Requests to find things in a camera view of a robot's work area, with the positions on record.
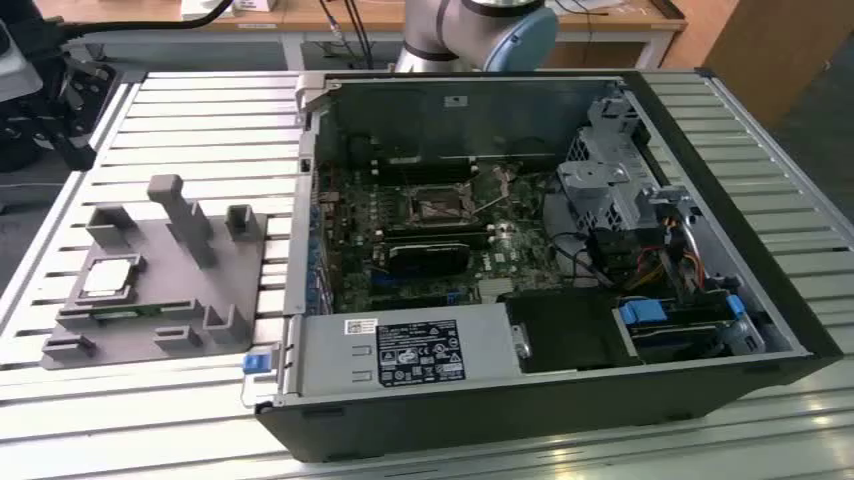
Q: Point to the silver CPU chip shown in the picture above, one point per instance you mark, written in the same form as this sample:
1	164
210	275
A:
107	277

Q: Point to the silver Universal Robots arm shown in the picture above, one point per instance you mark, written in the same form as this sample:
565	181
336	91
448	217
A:
434	25

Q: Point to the CPU socket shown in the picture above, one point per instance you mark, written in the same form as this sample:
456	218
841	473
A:
437	205

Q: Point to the black RAM slot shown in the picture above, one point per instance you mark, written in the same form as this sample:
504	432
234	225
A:
434	230

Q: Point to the grey parts rack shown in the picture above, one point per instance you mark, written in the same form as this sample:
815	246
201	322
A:
167	280

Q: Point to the green RAM stick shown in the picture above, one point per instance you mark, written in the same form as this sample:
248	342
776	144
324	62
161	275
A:
123	312

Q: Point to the blue case latch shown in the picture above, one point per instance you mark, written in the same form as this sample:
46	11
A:
261	364

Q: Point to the silver power supply box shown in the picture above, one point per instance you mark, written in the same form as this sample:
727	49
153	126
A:
334	350

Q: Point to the black graphics card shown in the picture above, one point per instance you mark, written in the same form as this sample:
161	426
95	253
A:
428	260

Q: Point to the metal locking lever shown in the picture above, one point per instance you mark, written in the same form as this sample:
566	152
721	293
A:
496	202

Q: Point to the green motherboard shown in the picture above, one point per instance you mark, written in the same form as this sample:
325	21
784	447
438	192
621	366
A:
514	240

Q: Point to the silver metal drive cage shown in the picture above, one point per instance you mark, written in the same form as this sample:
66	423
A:
594	200

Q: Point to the wooden desk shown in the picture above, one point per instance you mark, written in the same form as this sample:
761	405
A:
601	25

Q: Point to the black open PC case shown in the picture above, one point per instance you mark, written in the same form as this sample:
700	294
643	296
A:
468	425

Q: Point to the blue disk carrier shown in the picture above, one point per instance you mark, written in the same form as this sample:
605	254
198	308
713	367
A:
641	312

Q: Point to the blue plastic clip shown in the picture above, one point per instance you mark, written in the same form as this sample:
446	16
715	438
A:
735	306

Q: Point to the brown wooden cabinet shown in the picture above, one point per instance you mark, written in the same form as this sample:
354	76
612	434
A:
781	50

